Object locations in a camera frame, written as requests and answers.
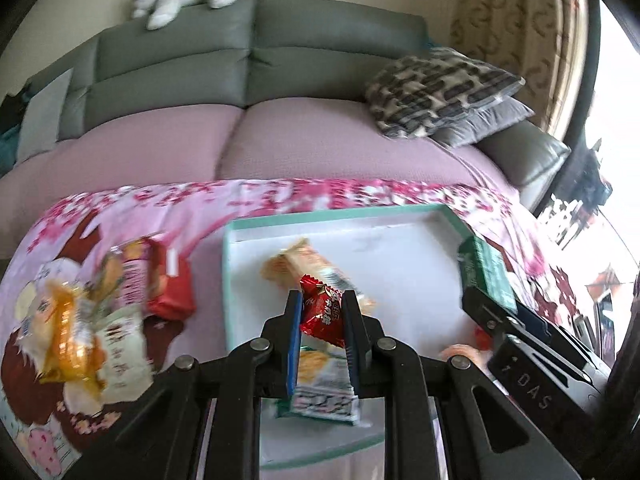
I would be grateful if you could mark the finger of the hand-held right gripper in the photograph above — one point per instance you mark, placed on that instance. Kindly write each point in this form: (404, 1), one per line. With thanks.
(537, 324)
(530, 387)

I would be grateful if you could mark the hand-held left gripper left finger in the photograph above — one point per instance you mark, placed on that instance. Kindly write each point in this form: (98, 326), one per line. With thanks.
(295, 360)

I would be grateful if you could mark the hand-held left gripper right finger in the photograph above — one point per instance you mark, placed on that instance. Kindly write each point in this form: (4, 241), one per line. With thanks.
(351, 360)

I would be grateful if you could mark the green and white snack packet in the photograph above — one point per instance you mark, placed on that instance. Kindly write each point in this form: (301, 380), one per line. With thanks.
(320, 370)

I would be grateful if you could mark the red snack packet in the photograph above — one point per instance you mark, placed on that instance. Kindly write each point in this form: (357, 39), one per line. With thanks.
(484, 337)
(322, 310)

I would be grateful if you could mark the round orange cake packet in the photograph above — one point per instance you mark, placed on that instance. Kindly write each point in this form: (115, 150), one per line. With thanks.
(467, 351)

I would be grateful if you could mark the orange wafer packet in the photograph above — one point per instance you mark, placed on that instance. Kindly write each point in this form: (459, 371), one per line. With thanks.
(305, 262)

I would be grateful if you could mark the teal rimmed white box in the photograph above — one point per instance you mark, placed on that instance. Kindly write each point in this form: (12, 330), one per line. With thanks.
(400, 260)

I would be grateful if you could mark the red brown biscuit packet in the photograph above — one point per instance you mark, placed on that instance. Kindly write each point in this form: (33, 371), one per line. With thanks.
(172, 290)

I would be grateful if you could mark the purple biscuit packet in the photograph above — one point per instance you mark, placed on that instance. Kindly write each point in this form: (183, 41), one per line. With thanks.
(127, 275)

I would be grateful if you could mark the golden snack packet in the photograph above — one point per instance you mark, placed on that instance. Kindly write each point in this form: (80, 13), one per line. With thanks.
(70, 340)

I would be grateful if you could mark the white rice cracker packet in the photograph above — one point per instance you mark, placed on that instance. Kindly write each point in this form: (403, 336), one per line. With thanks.
(122, 355)

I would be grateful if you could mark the printed cartoon blanket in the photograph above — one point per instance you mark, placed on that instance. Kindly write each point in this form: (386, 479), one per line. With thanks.
(200, 205)

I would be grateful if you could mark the grey cushion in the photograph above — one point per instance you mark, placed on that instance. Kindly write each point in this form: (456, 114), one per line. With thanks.
(495, 120)

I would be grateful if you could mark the window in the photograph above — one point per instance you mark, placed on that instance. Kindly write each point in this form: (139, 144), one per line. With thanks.
(620, 110)

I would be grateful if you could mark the black and white patterned cushion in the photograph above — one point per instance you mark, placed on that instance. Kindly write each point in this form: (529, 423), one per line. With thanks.
(435, 90)

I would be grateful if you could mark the pink sofa cover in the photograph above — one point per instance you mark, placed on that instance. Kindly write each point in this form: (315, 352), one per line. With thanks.
(150, 145)

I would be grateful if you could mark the clear bun packet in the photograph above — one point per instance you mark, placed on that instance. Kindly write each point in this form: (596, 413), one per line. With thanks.
(35, 305)

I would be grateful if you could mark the beige patterned curtain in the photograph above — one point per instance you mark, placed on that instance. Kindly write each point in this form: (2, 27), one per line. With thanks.
(515, 20)

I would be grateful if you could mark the grey sofa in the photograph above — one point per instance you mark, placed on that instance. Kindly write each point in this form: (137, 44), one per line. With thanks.
(325, 45)

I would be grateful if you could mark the light grey pillow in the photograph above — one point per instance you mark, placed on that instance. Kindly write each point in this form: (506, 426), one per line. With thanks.
(42, 120)

